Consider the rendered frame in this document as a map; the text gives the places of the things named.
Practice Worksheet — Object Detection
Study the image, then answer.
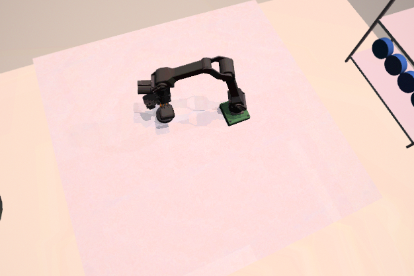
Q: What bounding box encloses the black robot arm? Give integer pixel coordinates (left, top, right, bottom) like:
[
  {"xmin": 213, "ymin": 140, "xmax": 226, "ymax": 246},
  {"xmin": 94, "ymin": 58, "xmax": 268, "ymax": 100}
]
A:
[{"xmin": 137, "ymin": 56, "xmax": 247, "ymax": 115}]

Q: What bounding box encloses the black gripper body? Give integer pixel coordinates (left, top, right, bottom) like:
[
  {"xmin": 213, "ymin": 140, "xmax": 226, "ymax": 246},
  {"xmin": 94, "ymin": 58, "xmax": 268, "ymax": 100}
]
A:
[{"xmin": 156, "ymin": 92, "xmax": 175, "ymax": 120}]

